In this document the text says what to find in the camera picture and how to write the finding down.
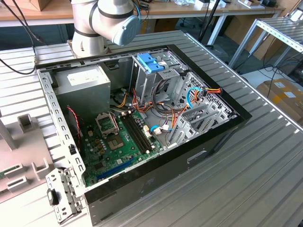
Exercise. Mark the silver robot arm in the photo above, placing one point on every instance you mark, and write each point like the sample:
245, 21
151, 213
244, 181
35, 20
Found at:
111, 11

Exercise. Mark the metal disk bay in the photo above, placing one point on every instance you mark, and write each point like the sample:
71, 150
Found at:
189, 128

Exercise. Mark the white board connector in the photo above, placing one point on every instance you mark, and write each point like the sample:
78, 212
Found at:
146, 131

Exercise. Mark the black RAM slot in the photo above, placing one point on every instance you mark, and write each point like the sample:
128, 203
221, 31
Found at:
132, 132
137, 132
140, 132

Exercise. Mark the grey drive cage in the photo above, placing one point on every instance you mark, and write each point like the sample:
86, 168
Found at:
146, 85

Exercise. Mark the CPU socket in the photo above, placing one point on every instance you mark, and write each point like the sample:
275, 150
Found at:
114, 143

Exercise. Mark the blue drive latch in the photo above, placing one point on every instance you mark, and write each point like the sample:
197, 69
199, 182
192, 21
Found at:
148, 62

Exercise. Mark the green motherboard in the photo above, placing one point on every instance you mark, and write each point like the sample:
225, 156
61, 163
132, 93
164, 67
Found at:
109, 157

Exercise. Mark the blue expansion slot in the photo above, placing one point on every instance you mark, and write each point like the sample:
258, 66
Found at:
113, 169

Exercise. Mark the black PC case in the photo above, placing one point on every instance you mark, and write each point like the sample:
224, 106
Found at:
165, 179

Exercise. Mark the grey power supply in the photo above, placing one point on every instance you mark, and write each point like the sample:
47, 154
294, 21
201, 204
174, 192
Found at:
82, 99

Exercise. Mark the wooden desk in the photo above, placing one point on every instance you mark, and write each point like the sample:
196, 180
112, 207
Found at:
189, 10
35, 14

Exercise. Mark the brown cardboard sheet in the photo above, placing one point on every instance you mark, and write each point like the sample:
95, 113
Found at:
239, 30

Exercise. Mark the large taped cardboard box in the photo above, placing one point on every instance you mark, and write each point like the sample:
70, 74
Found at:
279, 94

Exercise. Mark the black slot latch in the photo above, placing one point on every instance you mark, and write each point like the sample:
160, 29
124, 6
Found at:
53, 197

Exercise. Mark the grey parts rack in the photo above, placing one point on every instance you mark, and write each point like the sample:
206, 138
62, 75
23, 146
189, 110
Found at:
26, 151

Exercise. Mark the metal slat side table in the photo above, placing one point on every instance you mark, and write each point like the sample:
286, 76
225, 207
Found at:
279, 28

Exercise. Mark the green RAM stick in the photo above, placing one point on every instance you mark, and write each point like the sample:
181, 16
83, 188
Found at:
6, 174

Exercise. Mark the brown cardboard box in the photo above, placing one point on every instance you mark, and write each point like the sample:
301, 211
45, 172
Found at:
38, 3

